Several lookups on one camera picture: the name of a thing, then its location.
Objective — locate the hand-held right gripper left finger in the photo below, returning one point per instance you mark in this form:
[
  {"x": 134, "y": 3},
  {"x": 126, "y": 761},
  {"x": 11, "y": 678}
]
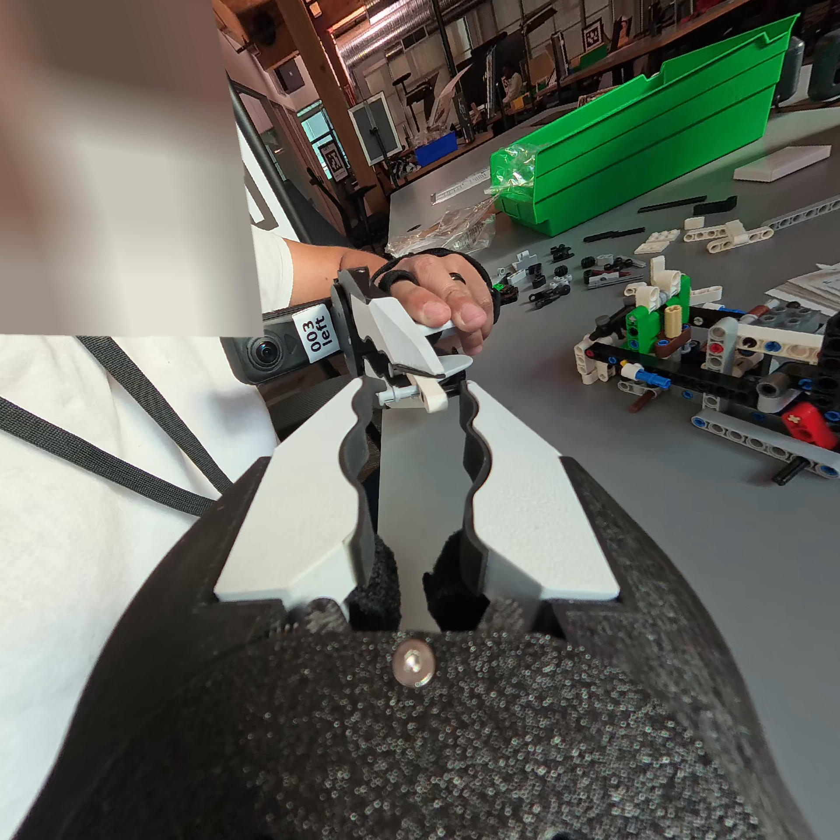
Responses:
[{"x": 295, "y": 525}]

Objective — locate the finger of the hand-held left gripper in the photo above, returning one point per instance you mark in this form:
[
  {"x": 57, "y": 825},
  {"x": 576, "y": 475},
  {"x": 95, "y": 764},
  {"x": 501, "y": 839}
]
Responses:
[
  {"x": 400, "y": 334},
  {"x": 453, "y": 366}
]

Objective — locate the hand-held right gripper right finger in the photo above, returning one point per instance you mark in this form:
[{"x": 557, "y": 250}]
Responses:
[{"x": 544, "y": 525}]

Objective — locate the thin white lego liftarm assembly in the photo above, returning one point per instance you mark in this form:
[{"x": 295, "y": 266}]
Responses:
[{"x": 433, "y": 394}]

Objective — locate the lego instruction booklet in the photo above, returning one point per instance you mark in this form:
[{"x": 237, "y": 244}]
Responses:
[{"x": 814, "y": 285}]

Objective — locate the black lego beam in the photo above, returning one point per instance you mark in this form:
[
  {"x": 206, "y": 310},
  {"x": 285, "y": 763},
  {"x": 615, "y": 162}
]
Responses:
[{"x": 613, "y": 235}]

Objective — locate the partly built lego truck chassis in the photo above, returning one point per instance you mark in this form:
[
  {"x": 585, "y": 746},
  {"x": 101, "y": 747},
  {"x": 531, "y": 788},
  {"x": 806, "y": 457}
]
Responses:
[{"x": 722, "y": 380}]

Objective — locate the long black lego axle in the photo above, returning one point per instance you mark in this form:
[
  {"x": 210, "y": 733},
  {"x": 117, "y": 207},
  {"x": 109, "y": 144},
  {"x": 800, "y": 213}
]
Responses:
[{"x": 669, "y": 205}]

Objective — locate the group of white lego pieces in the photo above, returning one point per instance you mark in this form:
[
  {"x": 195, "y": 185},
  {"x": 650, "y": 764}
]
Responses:
[{"x": 705, "y": 235}]

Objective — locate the black angled lego piece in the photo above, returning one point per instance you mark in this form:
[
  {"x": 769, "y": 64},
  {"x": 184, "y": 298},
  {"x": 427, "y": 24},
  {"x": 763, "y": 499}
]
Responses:
[{"x": 715, "y": 207}]

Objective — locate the long grey lego beam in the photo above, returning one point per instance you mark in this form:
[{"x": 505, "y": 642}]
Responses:
[{"x": 804, "y": 215}]

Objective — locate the person's left hand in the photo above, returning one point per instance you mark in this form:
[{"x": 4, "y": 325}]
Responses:
[{"x": 433, "y": 275}]

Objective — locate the clear plastic bag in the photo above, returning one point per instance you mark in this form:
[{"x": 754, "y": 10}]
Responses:
[
  {"x": 518, "y": 167},
  {"x": 439, "y": 229}
]

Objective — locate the group of small black connectors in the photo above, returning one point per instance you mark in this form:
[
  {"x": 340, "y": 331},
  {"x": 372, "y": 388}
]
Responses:
[{"x": 558, "y": 275}]

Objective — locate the white paper slip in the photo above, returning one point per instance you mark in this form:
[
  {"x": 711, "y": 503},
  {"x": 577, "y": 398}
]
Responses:
[{"x": 459, "y": 187}]

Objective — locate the fiducial marker sign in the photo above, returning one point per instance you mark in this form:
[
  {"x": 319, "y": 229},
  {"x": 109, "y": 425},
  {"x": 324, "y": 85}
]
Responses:
[
  {"x": 333, "y": 162},
  {"x": 593, "y": 34}
]

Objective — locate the small blue storage bin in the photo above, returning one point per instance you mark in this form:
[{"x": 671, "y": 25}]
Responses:
[{"x": 436, "y": 149}]

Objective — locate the whiteboard on stand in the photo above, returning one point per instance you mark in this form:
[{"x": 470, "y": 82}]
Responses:
[{"x": 375, "y": 128}]

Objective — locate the person's white shirt torso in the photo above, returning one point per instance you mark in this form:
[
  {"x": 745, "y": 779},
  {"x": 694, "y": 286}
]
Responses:
[{"x": 98, "y": 590}]

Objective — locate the green plastic bin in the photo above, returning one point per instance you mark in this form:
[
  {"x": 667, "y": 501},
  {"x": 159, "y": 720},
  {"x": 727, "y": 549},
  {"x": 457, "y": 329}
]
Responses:
[{"x": 656, "y": 131}]

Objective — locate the white flat tile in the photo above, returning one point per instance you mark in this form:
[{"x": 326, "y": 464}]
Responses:
[{"x": 781, "y": 164}]

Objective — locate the dark green cylinder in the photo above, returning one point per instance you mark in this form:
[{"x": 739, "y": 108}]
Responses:
[
  {"x": 792, "y": 69},
  {"x": 828, "y": 65}
]

